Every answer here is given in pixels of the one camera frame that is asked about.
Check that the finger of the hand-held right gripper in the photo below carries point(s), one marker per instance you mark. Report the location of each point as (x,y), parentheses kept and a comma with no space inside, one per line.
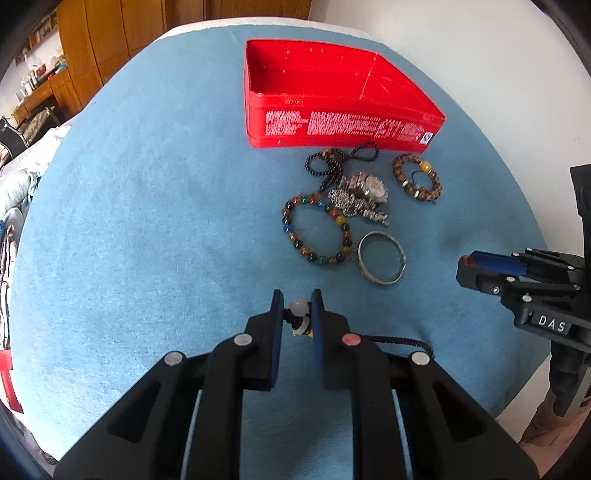
(496,263)
(480,279)

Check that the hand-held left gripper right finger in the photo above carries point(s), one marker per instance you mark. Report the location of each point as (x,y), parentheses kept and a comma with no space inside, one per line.
(317,323)

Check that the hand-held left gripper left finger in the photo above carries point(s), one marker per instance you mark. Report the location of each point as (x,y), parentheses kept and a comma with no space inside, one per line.
(277,323)

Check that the silver bangle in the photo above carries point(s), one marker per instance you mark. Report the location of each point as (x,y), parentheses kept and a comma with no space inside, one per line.
(362,265)

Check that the silver wristwatch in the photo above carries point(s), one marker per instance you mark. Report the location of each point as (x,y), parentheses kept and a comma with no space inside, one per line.
(367,184)

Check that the red tin box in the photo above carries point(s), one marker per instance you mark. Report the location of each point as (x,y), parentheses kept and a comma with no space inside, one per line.
(323,122)

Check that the person's right forearm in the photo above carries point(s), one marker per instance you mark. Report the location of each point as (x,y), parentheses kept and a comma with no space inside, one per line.
(542,424)

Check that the blue tablecloth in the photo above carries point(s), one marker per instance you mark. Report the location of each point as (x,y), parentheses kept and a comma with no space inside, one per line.
(161,230)

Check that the white bedding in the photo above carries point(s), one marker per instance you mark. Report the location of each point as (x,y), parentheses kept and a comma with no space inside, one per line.
(18,194)

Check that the wooden door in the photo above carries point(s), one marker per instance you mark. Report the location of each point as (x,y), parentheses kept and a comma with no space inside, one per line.
(258,8)

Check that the dark chair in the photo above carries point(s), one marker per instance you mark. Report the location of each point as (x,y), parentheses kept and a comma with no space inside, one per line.
(23,131)

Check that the wooden desk with clutter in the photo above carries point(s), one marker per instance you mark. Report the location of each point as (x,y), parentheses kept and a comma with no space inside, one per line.
(41,97)

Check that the wooden wardrobe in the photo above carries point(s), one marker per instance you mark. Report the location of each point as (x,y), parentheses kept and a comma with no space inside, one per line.
(115,37)

